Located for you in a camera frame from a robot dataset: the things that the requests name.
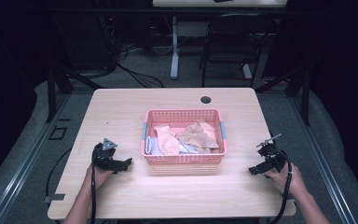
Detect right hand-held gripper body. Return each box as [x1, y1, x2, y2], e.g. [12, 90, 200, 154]
[255, 133, 289, 174]

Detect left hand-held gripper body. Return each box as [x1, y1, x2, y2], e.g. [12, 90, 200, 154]
[90, 137, 119, 172]

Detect person's left hand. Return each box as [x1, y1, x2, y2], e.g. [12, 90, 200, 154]
[85, 163, 116, 194]

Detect person's right hand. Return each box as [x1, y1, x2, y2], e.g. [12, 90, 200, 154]
[264, 162, 310, 201]

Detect white lavender cloth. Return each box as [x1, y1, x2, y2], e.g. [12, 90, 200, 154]
[145, 135, 166, 156]

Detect peach orange sock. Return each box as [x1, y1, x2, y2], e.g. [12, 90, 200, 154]
[153, 123, 181, 156]

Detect grey tape strip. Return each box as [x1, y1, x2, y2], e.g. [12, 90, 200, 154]
[42, 193, 67, 205]

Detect light blue white cloth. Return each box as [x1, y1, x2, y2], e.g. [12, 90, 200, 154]
[178, 139, 200, 155]

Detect tan brown cloth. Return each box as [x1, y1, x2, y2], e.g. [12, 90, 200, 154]
[178, 119, 220, 154]

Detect black metal stand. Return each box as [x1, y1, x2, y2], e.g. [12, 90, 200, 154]
[45, 63, 104, 123]
[255, 63, 312, 127]

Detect pink plastic basket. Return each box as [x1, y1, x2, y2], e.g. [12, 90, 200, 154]
[141, 108, 228, 165]

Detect white desk leg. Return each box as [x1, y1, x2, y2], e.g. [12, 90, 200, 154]
[169, 15, 181, 80]
[241, 63, 254, 80]

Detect black folding chair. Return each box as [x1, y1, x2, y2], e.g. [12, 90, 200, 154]
[198, 11, 276, 89]

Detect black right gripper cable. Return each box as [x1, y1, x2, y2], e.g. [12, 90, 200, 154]
[268, 150, 294, 224]

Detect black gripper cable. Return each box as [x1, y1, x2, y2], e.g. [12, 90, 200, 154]
[89, 165, 98, 224]
[268, 150, 294, 224]

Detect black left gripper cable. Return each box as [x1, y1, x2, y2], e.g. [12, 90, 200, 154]
[89, 165, 98, 224]

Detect thin black cable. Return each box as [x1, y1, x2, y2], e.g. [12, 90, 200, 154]
[44, 147, 73, 200]

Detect black floor cables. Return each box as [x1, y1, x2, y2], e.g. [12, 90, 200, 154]
[114, 43, 165, 90]

